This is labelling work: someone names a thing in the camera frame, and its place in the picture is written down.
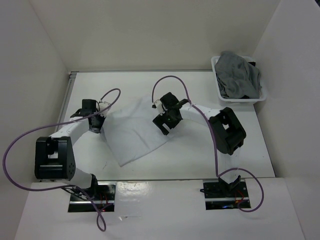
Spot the white skirt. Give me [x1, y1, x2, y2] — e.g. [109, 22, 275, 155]
[101, 95, 172, 167]

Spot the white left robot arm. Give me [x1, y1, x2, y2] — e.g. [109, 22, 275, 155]
[34, 99, 110, 200]

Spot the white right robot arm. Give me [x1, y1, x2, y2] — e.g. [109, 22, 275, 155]
[152, 92, 247, 197]

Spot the grey skirt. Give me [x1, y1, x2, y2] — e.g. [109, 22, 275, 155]
[214, 51, 261, 99]

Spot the white plastic laundry basket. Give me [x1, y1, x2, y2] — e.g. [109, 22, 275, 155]
[211, 51, 268, 105]

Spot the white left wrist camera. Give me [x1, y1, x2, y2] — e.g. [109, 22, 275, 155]
[97, 101, 110, 118]

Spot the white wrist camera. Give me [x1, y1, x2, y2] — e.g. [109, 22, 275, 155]
[97, 101, 110, 118]
[151, 99, 164, 115]

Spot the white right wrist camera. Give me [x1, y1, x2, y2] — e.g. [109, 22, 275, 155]
[151, 99, 164, 115]

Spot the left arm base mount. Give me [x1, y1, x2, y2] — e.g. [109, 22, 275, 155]
[65, 181, 117, 213]

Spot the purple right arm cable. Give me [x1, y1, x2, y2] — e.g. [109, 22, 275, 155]
[151, 75, 265, 213]

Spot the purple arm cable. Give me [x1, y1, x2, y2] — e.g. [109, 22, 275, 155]
[2, 88, 122, 231]
[151, 75, 265, 213]

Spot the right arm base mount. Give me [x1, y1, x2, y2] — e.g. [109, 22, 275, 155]
[199, 179, 251, 210]

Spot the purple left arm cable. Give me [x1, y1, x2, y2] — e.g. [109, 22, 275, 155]
[2, 88, 122, 231]

